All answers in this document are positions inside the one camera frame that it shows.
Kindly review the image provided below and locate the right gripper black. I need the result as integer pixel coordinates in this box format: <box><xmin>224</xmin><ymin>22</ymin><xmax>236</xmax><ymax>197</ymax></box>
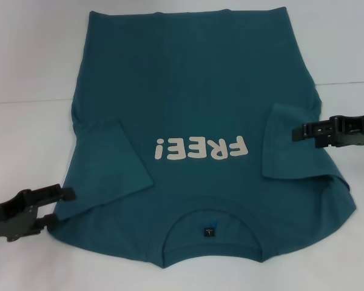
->
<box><xmin>292</xmin><ymin>112</ymin><xmax>364</xmax><ymax>150</ymax></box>

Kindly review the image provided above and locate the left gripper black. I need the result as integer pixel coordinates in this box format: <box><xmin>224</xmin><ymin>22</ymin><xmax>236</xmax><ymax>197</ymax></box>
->
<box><xmin>0</xmin><ymin>184</ymin><xmax>77</xmax><ymax>243</ymax></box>

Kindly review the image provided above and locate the teal t-shirt with FREE print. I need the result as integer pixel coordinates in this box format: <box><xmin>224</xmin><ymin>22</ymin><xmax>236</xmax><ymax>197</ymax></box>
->
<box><xmin>47</xmin><ymin>10</ymin><xmax>357</xmax><ymax>270</ymax></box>

